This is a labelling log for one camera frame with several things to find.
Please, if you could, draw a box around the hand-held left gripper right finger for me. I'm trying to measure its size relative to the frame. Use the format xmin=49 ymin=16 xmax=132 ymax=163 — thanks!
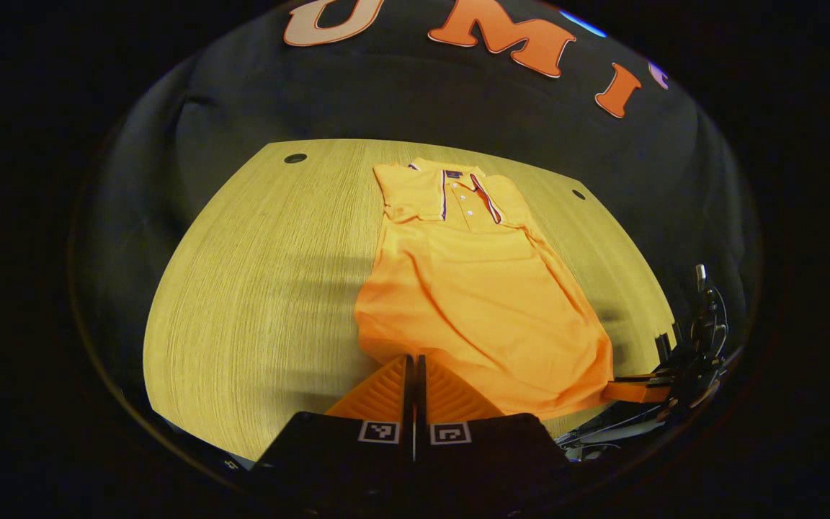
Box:
xmin=415 ymin=353 xmax=576 ymax=517

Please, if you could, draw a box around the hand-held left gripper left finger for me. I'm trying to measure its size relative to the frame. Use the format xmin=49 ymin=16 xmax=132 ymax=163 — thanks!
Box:
xmin=249 ymin=353 xmax=415 ymax=517

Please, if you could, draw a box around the black backdrop cloth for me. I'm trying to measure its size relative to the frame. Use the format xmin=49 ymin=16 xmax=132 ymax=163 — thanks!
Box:
xmin=73 ymin=0 xmax=762 ymax=433

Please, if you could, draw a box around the orange T-shirt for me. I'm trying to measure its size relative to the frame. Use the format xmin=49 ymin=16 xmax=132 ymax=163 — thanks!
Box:
xmin=354 ymin=157 xmax=615 ymax=422

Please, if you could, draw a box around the grey metal bar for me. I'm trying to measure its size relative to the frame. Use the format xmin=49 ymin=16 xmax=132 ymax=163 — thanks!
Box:
xmin=555 ymin=412 xmax=664 ymax=451

